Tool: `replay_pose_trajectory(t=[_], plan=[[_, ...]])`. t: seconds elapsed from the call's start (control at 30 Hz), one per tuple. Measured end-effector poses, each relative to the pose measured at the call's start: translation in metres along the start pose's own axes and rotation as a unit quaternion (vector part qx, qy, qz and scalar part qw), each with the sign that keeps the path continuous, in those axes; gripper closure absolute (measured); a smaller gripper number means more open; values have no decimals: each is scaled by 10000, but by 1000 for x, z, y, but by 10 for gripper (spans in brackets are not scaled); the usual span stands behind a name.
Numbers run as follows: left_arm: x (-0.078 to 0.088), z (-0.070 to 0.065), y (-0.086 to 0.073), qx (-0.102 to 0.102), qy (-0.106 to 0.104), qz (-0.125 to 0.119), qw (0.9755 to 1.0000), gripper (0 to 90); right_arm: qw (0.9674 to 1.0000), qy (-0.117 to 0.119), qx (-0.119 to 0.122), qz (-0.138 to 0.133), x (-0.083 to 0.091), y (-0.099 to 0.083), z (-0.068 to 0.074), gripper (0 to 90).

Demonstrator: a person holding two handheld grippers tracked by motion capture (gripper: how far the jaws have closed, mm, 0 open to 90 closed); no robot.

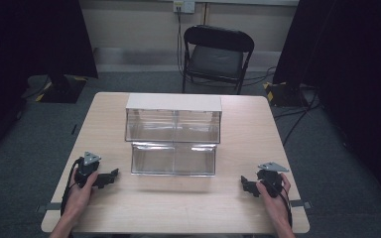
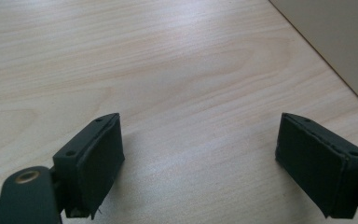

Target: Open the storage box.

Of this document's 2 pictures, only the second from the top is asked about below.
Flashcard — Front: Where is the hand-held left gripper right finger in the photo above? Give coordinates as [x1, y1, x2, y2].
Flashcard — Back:
[274, 112, 358, 219]

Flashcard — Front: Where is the beige box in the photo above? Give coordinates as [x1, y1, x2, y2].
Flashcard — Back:
[268, 0, 358, 105]

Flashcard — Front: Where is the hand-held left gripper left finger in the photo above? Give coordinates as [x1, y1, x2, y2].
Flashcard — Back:
[52, 112, 126, 220]

